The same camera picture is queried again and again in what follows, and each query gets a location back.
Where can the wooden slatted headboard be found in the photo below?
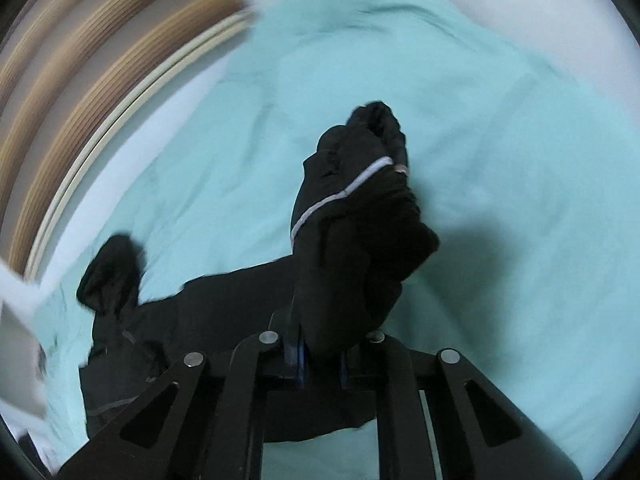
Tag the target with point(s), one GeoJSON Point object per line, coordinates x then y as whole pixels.
{"type": "Point", "coordinates": [100, 60]}

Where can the white cloth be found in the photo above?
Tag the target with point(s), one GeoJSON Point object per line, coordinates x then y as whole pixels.
{"type": "Point", "coordinates": [20, 310]}

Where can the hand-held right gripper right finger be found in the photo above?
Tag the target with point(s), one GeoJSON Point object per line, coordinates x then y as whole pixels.
{"type": "Point", "coordinates": [395, 390]}

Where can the black garment with white piping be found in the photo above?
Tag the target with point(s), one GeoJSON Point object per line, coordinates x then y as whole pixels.
{"type": "Point", "coordinates": [350, 235]}

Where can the white bed sheet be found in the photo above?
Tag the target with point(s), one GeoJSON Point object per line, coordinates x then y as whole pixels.
{"type": "Point", "coordinates": [165, 125]}

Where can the teal blanket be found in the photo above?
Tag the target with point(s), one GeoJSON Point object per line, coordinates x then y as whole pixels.
{"type": "Point", "coordinates": [500, 170]}

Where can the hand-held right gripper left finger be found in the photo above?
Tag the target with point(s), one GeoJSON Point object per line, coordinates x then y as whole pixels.
{"type": "Point", "coordinates": [245, 385]}

